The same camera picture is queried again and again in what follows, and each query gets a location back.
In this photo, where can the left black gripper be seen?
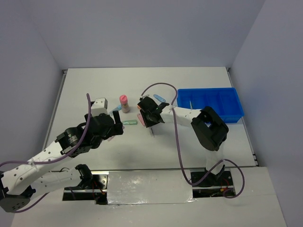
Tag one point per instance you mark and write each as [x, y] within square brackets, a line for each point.
[117, 129]

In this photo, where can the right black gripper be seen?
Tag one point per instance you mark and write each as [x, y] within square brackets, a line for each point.
[148, 123]

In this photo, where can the pink correction tape stick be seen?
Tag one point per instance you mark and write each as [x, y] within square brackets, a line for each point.
[140, 118]

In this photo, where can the light blue eraser stick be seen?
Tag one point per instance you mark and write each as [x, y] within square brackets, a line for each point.
[159, 98]

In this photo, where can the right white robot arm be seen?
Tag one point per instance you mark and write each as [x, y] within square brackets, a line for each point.
[210, 130]

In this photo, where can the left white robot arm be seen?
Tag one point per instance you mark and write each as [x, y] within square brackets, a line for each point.
[36, 177]

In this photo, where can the blue capped clear tube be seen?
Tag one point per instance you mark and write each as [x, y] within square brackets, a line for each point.
[118, 108]

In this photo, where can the green eraser stick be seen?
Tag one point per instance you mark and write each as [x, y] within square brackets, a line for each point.
[130, 122]

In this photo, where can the pink capped glue bottle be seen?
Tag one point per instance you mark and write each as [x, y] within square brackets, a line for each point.
[124, 103]

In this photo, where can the blue divided plastic bin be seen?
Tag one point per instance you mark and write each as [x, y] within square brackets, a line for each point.
[225, 101]

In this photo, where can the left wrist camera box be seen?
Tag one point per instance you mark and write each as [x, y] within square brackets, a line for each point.
[99, 106]

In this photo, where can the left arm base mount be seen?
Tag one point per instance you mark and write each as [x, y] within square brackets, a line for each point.
[93, 187]

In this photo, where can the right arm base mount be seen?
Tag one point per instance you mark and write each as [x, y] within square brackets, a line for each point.
[215, 188]

